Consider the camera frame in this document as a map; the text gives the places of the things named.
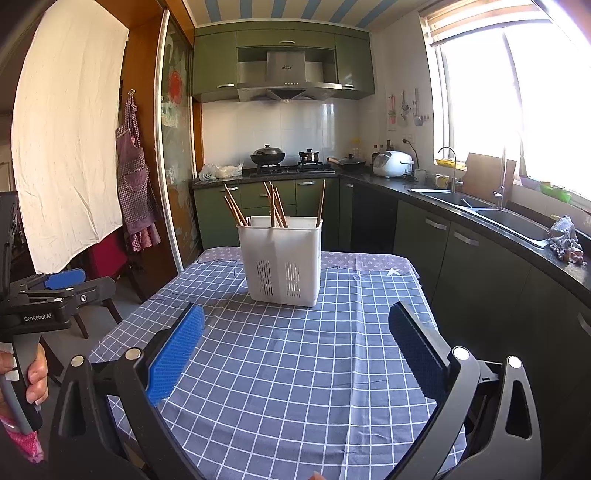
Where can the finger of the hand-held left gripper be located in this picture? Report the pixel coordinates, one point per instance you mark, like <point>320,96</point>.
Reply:
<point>92,290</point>
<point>67,278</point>

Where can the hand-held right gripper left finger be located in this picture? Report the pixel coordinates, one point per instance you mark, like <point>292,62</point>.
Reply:
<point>178,350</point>

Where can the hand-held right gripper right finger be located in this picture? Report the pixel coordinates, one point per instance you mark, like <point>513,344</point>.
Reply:
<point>415,350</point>

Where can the white plastic utensil holder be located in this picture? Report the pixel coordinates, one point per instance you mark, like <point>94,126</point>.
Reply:
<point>279,258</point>

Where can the person's left forearm pink sleeve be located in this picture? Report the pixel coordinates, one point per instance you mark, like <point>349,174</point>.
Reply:
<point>21,443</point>

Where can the hanging kitchen utensils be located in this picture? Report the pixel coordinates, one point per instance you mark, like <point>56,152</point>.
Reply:
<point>404,110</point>

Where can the person's left hand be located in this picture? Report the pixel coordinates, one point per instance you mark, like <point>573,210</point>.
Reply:
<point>39,378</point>

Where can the red chair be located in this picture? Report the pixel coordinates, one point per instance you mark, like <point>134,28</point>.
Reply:
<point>104,263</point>

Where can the purple patterned tablecloth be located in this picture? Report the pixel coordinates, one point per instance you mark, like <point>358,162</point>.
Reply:
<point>360,261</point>

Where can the blue checked tablecloth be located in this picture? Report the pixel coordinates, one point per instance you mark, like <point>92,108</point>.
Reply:
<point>286,369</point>

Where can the purple checked apron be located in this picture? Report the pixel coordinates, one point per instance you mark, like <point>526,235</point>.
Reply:
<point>134,184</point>

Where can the white hanging sheet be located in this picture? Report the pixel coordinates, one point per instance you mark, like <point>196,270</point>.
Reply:
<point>69,138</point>

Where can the white and yellow mug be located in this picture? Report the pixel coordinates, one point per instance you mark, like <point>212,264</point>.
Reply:
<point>442,182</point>

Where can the white plastic bag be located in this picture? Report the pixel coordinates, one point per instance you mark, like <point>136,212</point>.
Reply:
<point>219,171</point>

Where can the small curved faucet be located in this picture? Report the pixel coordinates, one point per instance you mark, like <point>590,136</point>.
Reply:
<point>455,180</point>

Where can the tall steel faucet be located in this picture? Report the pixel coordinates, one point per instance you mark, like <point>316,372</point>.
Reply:
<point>499,194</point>

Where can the black kitchen countertop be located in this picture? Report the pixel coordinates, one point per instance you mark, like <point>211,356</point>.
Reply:
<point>369,176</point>

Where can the grey crumpled rag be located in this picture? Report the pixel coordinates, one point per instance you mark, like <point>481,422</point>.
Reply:
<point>563,240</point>

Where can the white rice cooker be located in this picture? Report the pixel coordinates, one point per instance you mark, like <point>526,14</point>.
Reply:
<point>392,165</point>

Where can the brown cutting board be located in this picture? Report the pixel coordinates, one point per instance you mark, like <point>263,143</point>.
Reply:
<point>485,175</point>

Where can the yellow sponge rack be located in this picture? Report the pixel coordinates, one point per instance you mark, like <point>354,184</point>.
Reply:
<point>445,162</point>

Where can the black frying pan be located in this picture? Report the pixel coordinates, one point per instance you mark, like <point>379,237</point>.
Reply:
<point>351,162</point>

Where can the green plastic container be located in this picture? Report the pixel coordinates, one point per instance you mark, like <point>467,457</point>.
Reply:
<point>554,193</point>

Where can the black wok with lid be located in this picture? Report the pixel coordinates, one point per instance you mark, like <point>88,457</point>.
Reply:
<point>268,157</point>

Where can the black gas stove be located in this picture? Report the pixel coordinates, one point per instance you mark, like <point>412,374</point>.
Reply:
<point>295,170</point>

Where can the small black pot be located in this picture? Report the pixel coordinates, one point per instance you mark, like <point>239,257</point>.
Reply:
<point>310,158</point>

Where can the green upper kitchen cabinets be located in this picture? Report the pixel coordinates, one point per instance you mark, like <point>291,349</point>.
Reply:
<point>214,60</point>

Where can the kitchen window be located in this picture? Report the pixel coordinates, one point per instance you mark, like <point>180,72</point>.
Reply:
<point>485,92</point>

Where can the steel range hood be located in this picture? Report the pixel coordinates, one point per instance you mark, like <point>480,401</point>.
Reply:
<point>286,69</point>

